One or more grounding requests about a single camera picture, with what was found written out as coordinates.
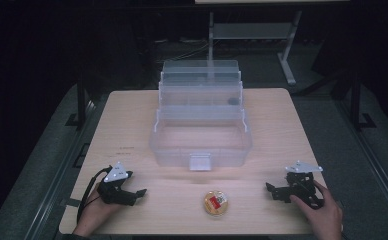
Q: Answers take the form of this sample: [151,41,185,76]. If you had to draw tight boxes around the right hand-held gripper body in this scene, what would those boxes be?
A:
[271,160,326,210]

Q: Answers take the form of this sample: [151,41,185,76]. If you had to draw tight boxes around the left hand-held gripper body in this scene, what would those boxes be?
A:
[96,161,138,207]

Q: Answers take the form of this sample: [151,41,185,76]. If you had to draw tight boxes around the round yellow snack cup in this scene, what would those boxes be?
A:
[203,190,230,217]

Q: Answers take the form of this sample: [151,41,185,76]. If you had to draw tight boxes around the clear plastic tiered storage box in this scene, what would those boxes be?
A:
[148,59,254,172]

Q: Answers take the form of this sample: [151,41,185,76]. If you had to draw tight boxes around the person's right hand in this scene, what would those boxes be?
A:
[289,180,344,240]

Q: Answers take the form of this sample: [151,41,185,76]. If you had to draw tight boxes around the person's left hand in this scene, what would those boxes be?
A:
[72,188,125,238]

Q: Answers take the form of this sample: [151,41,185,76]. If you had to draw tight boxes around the black metal stand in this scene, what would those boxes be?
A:
[64,71,95,128]
[346,74,377,132]

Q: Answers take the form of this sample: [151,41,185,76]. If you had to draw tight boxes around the white metal stand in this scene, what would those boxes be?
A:
[207,9,303,86]

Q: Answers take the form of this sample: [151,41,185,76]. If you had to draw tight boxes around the black cable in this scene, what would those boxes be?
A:
[76,166,114,225]

